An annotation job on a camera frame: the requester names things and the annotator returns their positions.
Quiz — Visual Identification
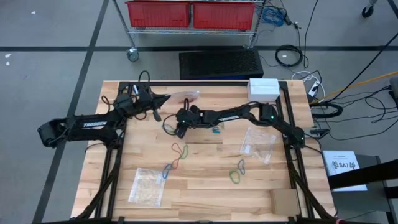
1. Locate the blue coiled cable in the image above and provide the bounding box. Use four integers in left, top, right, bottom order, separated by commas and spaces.
262, 6, 286, 28

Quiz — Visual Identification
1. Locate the white power strip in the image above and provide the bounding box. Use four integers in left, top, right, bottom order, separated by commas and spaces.
307, 80, 321, 98

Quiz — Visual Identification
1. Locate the thin black floor cable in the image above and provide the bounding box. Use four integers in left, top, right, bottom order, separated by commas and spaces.
303, 0, 320, 70

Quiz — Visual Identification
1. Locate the black bar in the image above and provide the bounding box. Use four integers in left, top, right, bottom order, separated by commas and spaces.
327, 159, 398, 190

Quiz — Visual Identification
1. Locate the clear plastic zip bag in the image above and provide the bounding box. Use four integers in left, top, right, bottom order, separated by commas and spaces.
169, 90, 201, 103
238, 126, 278, 165
127, 167, 168, 208

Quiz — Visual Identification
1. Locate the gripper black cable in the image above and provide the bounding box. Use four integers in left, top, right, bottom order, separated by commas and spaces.
161, 98, 191, 136
137, 70, 152, 86

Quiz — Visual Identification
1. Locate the thick black diagonal cable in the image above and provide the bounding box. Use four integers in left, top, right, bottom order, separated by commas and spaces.
325, 30, 398, 103

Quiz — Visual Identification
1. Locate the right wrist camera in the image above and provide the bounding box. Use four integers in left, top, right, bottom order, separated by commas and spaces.
188, 104, 203, 116

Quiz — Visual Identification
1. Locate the white printed booklet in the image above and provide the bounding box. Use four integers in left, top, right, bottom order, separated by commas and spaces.
322, 150, 369, 192

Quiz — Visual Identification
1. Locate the black caster wheel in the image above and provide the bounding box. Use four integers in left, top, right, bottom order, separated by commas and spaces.
361, 0, 375, 19

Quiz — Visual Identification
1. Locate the black perforated floor mat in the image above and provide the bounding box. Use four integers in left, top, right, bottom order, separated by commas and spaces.
178, 49, 265, 80

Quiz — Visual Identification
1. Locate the brown cardboard piece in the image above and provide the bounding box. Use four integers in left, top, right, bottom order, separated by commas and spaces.
269, 188, 302, 217

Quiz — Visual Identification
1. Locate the yellow cable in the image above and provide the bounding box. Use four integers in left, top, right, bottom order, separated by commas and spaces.
310, 70, 398, 104

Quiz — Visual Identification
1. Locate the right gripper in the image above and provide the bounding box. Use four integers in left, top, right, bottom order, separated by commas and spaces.
175, 105, 208, 139

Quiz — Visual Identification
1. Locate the grey cart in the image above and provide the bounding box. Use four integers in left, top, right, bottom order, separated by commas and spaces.
328, 154, 398, 224

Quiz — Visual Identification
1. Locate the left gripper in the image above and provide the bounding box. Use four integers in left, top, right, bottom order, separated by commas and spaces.
130, 83, 172, 123

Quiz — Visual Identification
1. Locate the metal wire shelving rack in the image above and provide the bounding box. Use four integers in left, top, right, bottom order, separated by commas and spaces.
111, 0, 267, 62

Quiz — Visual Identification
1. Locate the thick black looped cable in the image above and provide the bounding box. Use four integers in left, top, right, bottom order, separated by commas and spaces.
310, 101, 344, 119

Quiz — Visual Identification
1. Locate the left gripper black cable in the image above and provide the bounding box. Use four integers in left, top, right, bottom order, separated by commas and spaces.
137, 70, 152, 86

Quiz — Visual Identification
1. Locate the black aluminium table frame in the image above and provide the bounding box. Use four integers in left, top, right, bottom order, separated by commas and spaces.
74, 80, 338, 224

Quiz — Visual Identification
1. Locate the black coiled cable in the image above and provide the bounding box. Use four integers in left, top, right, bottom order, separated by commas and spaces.
274, 44, 304, 68

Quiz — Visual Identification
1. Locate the white box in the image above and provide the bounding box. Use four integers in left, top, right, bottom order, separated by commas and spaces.
247, 78, 281, 102

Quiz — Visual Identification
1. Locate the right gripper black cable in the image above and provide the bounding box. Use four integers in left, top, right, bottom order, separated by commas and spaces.
161, 98, 191, 136

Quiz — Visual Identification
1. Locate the white cable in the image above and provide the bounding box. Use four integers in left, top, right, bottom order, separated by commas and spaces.
291, 70, 326, 101

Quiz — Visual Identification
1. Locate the red plastic bin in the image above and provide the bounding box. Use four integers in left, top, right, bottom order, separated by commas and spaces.
192, 1, 256, 31
125, 0, 191, 29

